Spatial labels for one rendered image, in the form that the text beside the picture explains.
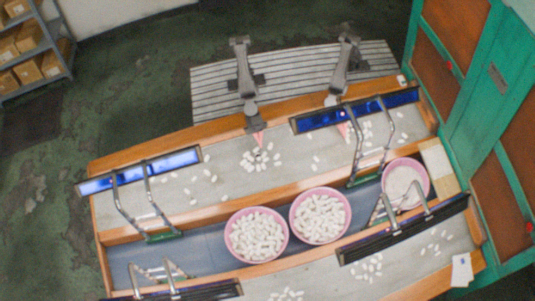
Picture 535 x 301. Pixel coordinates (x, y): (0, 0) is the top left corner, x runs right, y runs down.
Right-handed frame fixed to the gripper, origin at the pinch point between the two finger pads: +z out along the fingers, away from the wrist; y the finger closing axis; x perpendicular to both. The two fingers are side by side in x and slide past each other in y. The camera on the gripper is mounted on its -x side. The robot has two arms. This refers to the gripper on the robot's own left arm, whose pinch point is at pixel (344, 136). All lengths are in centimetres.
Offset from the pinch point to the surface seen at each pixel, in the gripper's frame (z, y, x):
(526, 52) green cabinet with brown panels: -32, 53, -98
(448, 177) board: 29, 46, -27
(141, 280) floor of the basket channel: 36, -112, -21
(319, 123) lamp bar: -13.9, -16.3, -28.9
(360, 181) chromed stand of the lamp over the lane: 19.8, 0.5, -11.1
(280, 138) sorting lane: -5.8, -27.9, 7.3
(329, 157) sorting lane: 6.5, -9.8, -3.2
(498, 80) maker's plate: -21, 53, -77
